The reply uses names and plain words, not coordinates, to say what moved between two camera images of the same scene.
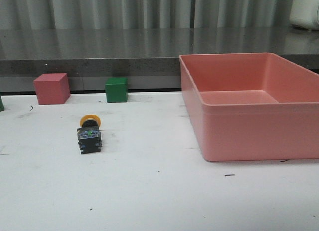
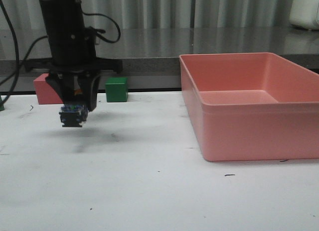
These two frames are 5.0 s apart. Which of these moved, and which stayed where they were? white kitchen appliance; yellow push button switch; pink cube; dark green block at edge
Moved: yellow push button switch
Stayed: dark green block at edge; pink cube; white kitchen appliance
